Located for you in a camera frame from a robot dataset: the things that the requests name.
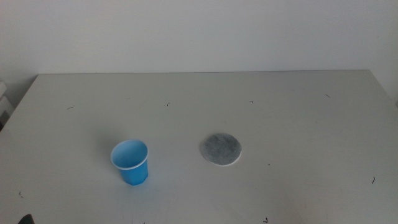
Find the round grey felt cup mat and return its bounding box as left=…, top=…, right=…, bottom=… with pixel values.
left=199, top=133, right=243, bottom=167

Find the blue plastic cup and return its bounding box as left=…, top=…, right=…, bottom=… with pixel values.
left=110, top=139, right=150, bottom=187

